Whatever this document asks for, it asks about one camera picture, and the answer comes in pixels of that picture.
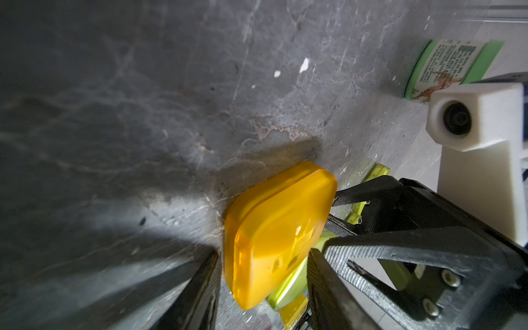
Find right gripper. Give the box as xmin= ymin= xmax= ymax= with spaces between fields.
xmin=323 ymin=176 xmax=527 ymax=329

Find green lidded jar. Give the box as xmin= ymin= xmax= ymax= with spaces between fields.
xmin=404 ymin=39 xmax=505 ymax=104

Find amber lid small pillbox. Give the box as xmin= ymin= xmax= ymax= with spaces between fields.
xmin=224 ymin=162 xmax=338 ymax=310

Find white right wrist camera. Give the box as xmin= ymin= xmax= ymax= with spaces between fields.
xmin=426 ymin=82 xmax=527 ymax=246

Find small green pillbox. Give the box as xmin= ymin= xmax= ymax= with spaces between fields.
xmin=345 ymin=163 xmax=391 ymax=225

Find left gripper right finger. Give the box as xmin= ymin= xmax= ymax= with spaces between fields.
xmin=307 ymin=248 xmax=379 ymax=329

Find small yellow clear pillbox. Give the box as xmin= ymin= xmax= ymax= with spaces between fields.
xmin=279 ymin=295 xmax=309 ymax=330

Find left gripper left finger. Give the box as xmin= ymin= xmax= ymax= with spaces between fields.
xmin=152 ymin=250 xmax=222 ymax=329

